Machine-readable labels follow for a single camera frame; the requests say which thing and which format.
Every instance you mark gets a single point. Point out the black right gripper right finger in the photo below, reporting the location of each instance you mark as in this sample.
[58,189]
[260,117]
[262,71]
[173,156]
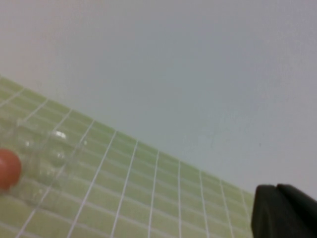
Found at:
[301,200]

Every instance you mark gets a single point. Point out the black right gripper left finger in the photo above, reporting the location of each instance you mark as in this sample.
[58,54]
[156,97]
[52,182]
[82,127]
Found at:
[270,218]

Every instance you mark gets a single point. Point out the red-orange ball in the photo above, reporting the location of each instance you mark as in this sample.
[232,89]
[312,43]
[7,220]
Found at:
[8,168]

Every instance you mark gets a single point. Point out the clear plastic egg tray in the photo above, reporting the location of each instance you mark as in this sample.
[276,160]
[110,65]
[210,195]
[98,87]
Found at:
[49,161]

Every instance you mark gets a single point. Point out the green checkered tablecloth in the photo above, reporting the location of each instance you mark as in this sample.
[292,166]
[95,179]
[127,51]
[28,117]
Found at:
[148,198]

